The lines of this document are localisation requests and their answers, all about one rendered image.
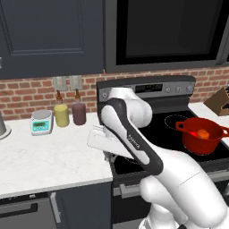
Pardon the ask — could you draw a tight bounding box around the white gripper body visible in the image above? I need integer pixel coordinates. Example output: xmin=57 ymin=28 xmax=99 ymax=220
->
xmin=87 ymin=127 xmax=135 ymax=161

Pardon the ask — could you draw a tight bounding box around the orange squash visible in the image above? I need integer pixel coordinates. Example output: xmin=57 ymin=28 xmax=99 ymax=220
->
xmin=197 ymin=128 xmax=211 ymax=140

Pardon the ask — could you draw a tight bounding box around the red pot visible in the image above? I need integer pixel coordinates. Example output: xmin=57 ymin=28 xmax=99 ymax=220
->
xmin=174 ymin=116 xmax=229 ymax=156

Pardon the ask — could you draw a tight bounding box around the dark red bottle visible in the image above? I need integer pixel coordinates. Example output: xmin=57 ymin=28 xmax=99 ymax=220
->
xmin=72 ymin=88 xmax=88 ymax=126

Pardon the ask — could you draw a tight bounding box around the yellow bottle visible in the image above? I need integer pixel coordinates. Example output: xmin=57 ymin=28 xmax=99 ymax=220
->
xmin=53 ymin=89 xmax=71 ymax=128

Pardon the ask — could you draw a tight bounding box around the teal and white kitchen scale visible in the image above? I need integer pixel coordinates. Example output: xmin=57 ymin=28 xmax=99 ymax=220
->
xmin=30 ymin=109 xmax=55 ymax=137

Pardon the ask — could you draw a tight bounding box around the dark lower cupboard door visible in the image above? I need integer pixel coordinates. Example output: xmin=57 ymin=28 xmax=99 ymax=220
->
xmin=48 ymin=182 xmax=113 ymax=229

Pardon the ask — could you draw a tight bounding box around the dark cupboard door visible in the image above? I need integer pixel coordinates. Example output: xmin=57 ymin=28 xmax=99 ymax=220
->
xmin=0 ymin=0 xmax=106 ymax=81
xmin=48 ymin=182 xmax=113 ymax=229

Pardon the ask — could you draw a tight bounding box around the black stove with hob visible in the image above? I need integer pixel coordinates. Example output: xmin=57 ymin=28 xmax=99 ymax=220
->
xmin=96 ymin=75 xmax=229 ymax=229

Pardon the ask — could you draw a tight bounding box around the grey round appliance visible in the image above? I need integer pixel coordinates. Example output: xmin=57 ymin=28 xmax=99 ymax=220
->
xmin=0 ymin=113 xmax=13 ymax=141

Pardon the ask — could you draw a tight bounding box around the dark dishwasher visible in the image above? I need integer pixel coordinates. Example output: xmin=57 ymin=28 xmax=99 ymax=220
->
xmin=0 ymin=191 xmax=57 ymax=229

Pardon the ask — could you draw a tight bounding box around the brown knife block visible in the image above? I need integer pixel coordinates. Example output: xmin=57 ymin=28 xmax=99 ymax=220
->
xmin=203 ymin=86 xmax=229 ymax=117

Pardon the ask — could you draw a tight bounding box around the black microwave oven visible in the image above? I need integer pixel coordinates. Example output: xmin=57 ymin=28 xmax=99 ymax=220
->
xmin=103 ymin=0 xmax=229 ymax=74

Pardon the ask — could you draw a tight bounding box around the silver oven door handle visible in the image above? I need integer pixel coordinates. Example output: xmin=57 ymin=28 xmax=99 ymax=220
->
xmin=119 ymin=169 xmax=229 ymax=199

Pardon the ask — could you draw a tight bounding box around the grey wall outlet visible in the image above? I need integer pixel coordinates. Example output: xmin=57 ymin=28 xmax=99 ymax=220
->
xmin=69 ymin=75 xmax=83 ymax=91
xmin=52 ymin=76 xmax=68 ymax=92

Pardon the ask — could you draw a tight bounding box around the silver cupboard door handle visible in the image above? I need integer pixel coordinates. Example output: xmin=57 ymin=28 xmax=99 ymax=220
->
xmin=49 ymin=191 xmax=62 ymax=225

